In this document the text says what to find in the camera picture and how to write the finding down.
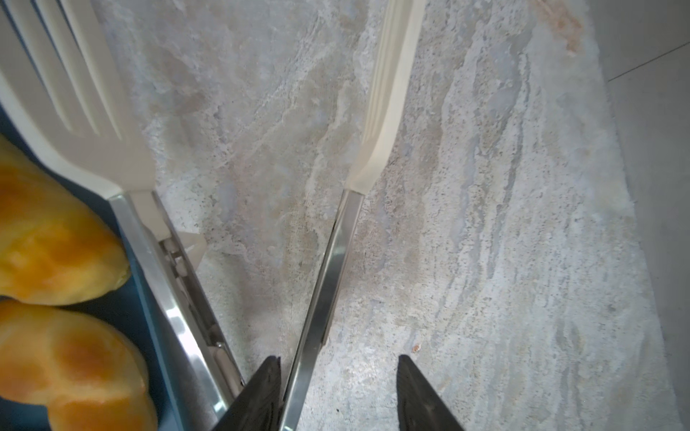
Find blue rectangular tray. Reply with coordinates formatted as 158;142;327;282
1;111;190;430

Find white and steel tongs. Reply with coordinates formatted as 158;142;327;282
0;0;428;431

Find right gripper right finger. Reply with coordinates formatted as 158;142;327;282
396;355;464;431

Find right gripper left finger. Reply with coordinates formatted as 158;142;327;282
213;356;281;431

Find ring shaped donut bread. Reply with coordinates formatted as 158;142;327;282
1;300;158;430

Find long striped croissant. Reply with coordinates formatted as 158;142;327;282
1;138;130;305

